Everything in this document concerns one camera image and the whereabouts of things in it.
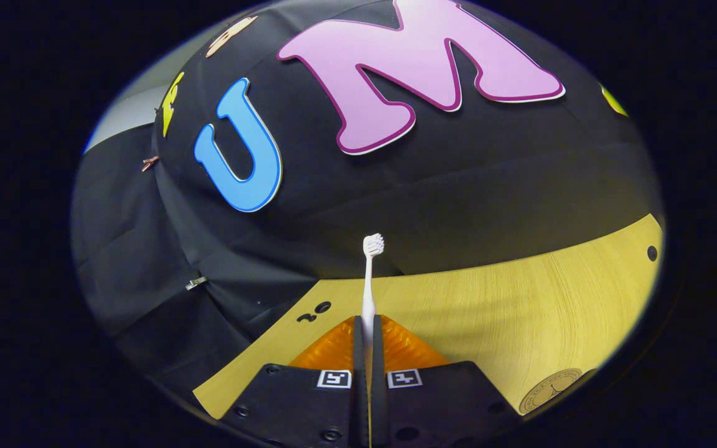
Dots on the white pink toothbrush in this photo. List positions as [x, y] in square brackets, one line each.
[368, 292]

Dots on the copper cloth clip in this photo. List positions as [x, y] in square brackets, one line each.
[150, 163]

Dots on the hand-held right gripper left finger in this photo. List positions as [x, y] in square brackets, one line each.
[358, 386]

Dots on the silver cloth clip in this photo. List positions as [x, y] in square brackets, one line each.
[195, 283]

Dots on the black backdrop cloth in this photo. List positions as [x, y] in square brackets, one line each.
[458, 180]

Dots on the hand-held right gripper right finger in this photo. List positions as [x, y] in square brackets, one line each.
[378, 392]

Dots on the round brown coaster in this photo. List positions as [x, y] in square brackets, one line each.
[548, 391]

